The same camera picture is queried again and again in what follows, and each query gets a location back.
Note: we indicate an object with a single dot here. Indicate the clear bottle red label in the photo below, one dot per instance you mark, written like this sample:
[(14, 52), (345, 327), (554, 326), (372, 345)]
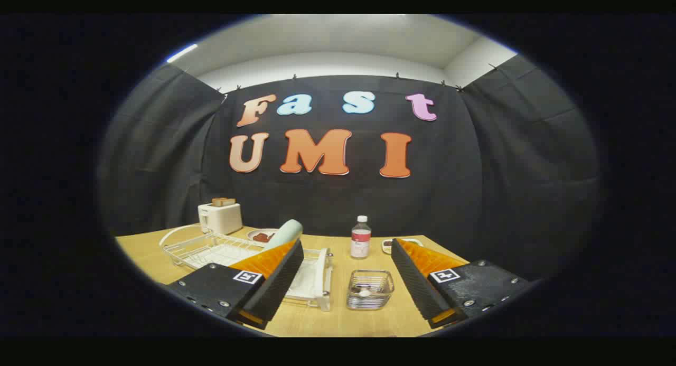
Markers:
[(360, 244)]

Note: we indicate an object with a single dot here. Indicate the white pink spoon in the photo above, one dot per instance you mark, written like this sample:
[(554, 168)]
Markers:
[(364, 292)]

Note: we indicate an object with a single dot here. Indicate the small white plate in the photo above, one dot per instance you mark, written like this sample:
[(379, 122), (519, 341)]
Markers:
[(252, 233)]

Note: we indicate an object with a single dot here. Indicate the white divided snack tray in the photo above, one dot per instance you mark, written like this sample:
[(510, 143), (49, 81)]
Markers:
[(387, 245)]

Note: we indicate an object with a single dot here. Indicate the ceiling light strip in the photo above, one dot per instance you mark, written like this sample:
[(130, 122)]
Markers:
[(182, 53)]

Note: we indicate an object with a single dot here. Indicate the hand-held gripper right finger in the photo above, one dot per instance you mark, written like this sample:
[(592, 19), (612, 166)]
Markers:
[(417, 287)]

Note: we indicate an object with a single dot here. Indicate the white toaster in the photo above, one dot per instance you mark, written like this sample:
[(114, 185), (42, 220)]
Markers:
[(222, 219)]

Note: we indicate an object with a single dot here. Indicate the black backdrop cloth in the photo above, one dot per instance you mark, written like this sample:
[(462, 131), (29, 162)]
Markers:
[(449, 197)]

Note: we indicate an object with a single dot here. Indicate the light green plate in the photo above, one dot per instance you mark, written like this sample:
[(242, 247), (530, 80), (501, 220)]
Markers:
[(285, 233)]

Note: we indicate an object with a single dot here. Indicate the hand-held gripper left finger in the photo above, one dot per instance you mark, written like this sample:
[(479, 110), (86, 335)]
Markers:
[(274, 287)]

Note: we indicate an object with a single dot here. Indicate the red food pieces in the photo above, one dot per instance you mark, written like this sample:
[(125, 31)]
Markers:
[(262, 237)]

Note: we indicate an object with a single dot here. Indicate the brown toast slice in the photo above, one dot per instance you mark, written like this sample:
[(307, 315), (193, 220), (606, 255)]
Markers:
[(224, 202)]

